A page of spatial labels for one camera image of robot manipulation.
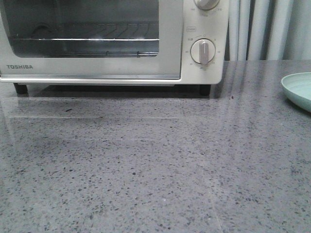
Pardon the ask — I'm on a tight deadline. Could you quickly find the white Toshiba toaster oven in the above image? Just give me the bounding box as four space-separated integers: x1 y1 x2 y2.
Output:
0 0 229 96

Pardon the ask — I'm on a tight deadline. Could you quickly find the beige lower oven knob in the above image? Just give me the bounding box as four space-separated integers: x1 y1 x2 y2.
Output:
190 39 216 65

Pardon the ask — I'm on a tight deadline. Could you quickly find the beige oven knob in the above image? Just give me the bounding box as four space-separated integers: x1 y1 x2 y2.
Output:
190 39 216 65
194 0 219 10

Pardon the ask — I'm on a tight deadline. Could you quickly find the beige upper oven knob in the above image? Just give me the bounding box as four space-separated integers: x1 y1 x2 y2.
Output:
194 0 219 10

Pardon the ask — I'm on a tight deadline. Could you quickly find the grey-white curtain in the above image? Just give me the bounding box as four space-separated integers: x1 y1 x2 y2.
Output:
225 0 311 61

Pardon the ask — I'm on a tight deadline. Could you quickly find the mint green plate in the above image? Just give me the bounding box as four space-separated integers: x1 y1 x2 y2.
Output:
281 72 311 112

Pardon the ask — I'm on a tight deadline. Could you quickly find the wire oven rack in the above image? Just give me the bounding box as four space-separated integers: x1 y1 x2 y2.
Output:
9 22 160 58

